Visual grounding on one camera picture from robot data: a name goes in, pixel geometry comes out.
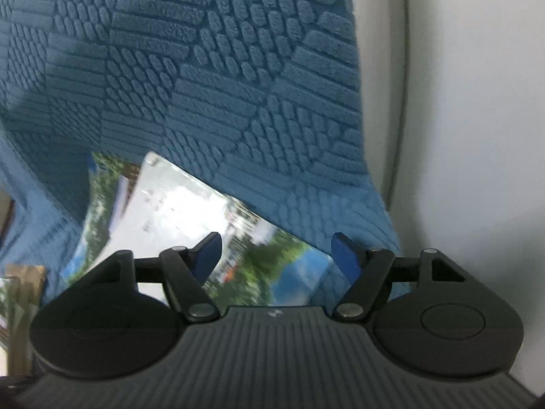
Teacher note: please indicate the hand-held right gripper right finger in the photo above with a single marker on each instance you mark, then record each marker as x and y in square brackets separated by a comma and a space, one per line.
[345, 255]

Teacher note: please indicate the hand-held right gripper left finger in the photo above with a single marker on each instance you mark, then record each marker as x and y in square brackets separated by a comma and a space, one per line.
[208, 255]

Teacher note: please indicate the landscape print white notebook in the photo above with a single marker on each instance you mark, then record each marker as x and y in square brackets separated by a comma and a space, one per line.
[170, 208]
[98, 208]
[5, 306]

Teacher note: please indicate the brown cover book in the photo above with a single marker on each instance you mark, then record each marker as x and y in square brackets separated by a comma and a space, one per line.
[27, 289]

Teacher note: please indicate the blue quilted seat cushion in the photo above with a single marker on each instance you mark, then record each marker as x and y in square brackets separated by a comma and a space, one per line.
[38, 221]

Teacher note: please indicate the blue quilted back cushion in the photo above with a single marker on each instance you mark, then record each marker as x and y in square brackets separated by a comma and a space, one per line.
[213, 72]

